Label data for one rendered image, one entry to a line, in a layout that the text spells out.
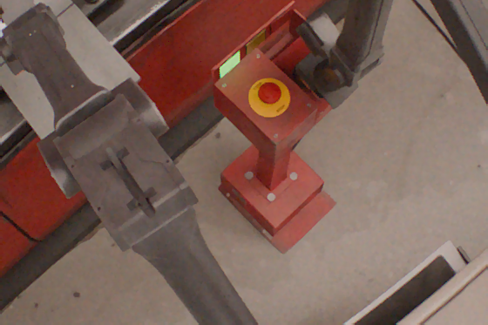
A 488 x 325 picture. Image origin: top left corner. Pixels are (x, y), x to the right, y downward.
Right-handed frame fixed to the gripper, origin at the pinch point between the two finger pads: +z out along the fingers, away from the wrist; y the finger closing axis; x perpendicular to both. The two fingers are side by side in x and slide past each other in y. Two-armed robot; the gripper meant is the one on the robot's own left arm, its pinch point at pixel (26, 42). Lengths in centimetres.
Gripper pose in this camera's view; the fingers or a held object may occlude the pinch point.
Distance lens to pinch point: 133.0
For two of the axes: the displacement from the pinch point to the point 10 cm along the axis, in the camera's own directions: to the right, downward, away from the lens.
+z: -3.0, -0.6, 9.5
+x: 5.9, 7.7, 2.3
